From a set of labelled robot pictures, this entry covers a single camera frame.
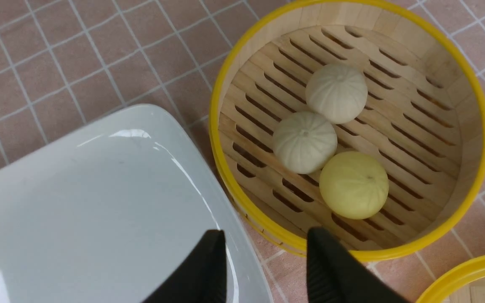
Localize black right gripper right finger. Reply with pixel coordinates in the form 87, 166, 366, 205
306, 227, 408, 303

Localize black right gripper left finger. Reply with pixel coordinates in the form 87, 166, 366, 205
143, 229, 227, 303

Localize yellow steamed bun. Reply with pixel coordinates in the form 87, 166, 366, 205
319, 150, 389, 219

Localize white steamed bun front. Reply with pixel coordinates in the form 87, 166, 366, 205
272, 112, 338, 174

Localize white steamed bun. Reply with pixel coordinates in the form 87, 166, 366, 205
272, 112, 338, 174
305, 64, 369, 124

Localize white square plate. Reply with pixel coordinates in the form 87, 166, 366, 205
0, 105, 273, 303

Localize woven bamboo steamer lid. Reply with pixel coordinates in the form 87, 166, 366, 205
417, 255, 485, 303

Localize bamboo steamer basket yellow rim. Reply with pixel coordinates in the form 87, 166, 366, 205
209, 0, 485, 262

